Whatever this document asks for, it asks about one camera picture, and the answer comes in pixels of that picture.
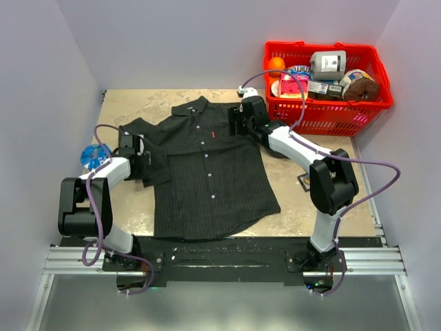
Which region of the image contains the black pinstriped button shirt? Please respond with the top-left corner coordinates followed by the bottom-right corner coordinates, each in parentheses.
top-left (122, 97), bottom-right (280, 240)

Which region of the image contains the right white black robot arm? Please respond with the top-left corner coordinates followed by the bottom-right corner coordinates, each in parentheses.
top-left (227, 96), bottom-right (359, 271)

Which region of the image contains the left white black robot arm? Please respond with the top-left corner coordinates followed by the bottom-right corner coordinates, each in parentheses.
top-left (58, 132), bottom-right (151, 270)

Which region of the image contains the black framed brooch card right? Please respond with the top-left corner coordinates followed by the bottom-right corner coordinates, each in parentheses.
top-left (298, 173), bottom-right (310, 192)

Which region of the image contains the blue wrapped round package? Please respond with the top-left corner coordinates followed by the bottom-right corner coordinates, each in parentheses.
top-left (80, 144), bottom-right (112, 170)

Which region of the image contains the pink snack box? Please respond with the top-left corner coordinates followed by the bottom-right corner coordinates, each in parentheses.
top-left (279, 74), bottom-right (309, 99)

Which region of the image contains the orange fruit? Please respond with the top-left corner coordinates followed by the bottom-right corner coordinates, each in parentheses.
top-left (267, 57), bottom-right (286, 77)

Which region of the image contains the blue white barcode box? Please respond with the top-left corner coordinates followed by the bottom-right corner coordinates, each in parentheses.
top-left (308, 81), bottom-right (343, 98)

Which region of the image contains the grey labelled bag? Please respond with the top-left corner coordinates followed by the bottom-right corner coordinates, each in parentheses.
top-left (310, 50), bottom-right (347, 81)

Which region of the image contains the red plastic shopping basket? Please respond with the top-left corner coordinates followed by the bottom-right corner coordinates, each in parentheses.
top-left (263, 41), bottom-right (393, 137)

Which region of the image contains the white round labelled package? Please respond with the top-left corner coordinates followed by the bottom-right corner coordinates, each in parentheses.
top-left (339, 69), bottom-right (375, 89)

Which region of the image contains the brown doughnut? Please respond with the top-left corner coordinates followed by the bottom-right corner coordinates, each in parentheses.
top-left (343, 78), bottom-right (380, 101)

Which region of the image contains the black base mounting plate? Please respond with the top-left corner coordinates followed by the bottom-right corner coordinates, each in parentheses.
top-left (99, 236), bottom-right (384, 288)

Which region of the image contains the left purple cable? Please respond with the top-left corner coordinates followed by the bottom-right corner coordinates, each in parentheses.
top-left (81, 124), bottom-right (158, 296)

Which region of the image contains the purple cable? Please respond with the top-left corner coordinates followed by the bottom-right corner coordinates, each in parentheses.
top-left (240, 70), bottom-right (402, 297)
top-left (81, 124), bottom-right (158, 296)

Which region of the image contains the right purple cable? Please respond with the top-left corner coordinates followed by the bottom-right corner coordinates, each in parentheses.
top-left (240, 70), bottom-right (402, 297)

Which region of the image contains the aluminium frame rail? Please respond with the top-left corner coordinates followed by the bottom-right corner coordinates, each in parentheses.
top-left (39, 156), bottom-right (420, 330)

